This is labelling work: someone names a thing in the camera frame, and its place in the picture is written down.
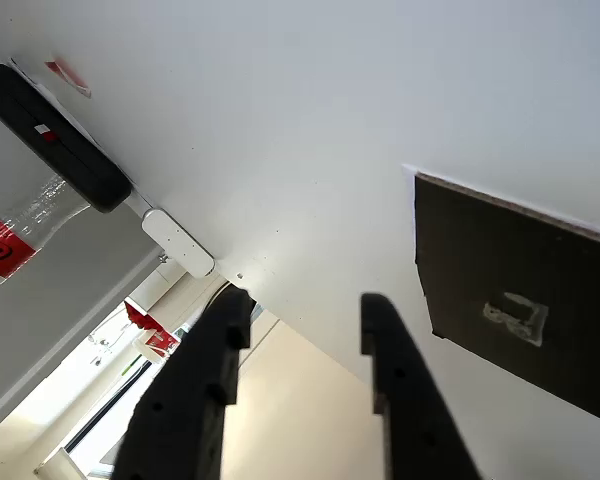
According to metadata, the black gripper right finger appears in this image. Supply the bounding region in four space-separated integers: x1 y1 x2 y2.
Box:
360 292 481 480

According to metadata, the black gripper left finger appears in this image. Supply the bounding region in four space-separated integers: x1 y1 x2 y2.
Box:
110 287 254 480

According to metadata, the black cardboard square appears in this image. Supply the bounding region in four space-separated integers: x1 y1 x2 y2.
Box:
412 171 600 429

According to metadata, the red box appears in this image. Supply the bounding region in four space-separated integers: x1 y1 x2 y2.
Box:
123 296 182 359

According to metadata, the clear glass bottle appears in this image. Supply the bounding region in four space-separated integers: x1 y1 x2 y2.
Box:
0 169 90 292

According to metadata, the black zip case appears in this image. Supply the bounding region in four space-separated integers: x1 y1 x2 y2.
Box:
0 63 133 215

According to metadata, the red and white card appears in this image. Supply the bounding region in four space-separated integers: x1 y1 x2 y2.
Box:
44 56 93 99

